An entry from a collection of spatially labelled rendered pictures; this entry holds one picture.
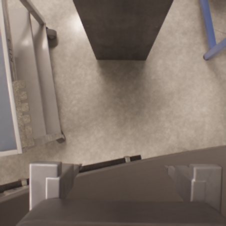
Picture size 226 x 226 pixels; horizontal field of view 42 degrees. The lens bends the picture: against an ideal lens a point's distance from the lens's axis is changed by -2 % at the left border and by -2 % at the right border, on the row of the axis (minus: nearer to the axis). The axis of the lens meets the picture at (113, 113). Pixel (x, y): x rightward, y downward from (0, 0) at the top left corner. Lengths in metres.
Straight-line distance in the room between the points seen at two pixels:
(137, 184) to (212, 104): 0.91
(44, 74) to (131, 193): 0.83
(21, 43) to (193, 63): 0.80
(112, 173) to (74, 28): 1.00
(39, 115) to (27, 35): 0.32
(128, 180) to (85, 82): 0.87
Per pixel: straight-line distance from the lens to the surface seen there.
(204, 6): 1.46
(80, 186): 0.61
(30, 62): 1.21
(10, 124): 0.83
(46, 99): 1.35
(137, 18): 0.87
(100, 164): 0.92
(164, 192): 0.69
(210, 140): 1.51
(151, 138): 1.45
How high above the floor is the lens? 1.44
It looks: 89 degrees down
